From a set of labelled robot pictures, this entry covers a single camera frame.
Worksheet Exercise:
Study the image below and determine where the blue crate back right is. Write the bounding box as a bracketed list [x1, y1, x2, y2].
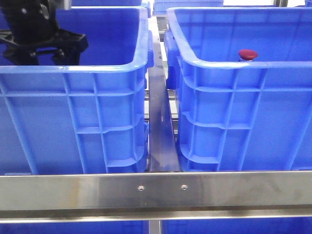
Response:
[153, 0, 224, 16]

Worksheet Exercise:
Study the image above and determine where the steel centre divider bar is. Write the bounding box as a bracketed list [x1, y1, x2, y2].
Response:
[148, 31, 180, 172]

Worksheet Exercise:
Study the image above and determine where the blue crate lower left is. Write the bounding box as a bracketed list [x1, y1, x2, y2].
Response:
[0, 221, 149, 234]

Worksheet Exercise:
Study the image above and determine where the left blue plastic crate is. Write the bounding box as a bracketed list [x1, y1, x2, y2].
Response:
[0, 7, 154, 176]

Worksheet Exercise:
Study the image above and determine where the red mushroom push button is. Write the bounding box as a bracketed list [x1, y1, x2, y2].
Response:
[238, 49, 258, 61]

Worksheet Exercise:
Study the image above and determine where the left rail screw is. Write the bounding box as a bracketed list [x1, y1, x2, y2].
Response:
[137, 185, 144, 192]

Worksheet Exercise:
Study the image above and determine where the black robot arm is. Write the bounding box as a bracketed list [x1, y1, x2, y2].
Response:
[0, 0, 88, 65]

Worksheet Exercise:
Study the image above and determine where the steel front rack rail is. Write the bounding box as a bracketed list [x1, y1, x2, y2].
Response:
[0, 171, 312, 223]

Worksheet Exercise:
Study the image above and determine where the rail screw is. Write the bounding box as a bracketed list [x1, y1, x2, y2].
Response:
[181, 184, 188, 191]
[137, 185, 144, 192]

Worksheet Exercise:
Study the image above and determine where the blue plastic crate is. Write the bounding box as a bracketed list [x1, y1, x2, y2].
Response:
[0, 7, 154, 176]
[165, 7, 312, 172]

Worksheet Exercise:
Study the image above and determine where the blue crate lower right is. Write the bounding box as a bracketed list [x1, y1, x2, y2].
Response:
[162, 217, 312, 234]

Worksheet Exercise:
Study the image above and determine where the right rail screw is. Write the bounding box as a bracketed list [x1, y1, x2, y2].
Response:
[181, 184, 188, 191]

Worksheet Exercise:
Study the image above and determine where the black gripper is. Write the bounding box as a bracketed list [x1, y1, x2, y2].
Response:
[0, 29, 89, 65]

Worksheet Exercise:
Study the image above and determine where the blue crate back left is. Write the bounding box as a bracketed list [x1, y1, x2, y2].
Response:
[71, 0, 151, 18]

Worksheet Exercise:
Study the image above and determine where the right blue plastic crate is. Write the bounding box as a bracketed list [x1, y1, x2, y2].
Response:
[165, 7, 312, 172]

